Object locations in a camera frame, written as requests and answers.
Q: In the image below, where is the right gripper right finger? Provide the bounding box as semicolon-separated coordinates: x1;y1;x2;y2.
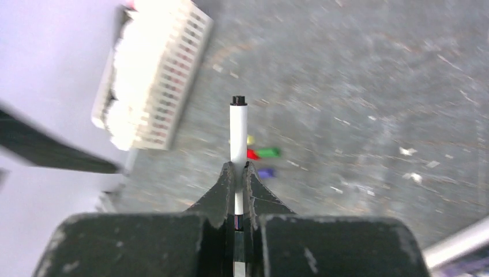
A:
243;162;430;276

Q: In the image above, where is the purple marker cap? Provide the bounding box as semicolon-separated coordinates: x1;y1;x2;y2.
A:
257;168;276;179

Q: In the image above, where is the red marker cap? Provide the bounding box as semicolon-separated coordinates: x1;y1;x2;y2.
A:
247;149;260;160

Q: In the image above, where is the white plastic basket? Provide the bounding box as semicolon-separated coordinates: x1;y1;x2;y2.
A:
91;1;213;151

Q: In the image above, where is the white crumpled cloth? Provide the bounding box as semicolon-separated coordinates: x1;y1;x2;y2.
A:
105;9;173;151

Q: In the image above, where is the yellow marker cap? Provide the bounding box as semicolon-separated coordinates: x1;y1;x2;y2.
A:
247;135;255;146

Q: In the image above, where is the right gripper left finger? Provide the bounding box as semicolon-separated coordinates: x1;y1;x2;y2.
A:
33;162;235;276

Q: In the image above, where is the black cap white marker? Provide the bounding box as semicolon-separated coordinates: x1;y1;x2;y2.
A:
229;95;249;277

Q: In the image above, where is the green marker cap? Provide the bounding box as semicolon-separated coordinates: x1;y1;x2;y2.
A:
255;147;281;158

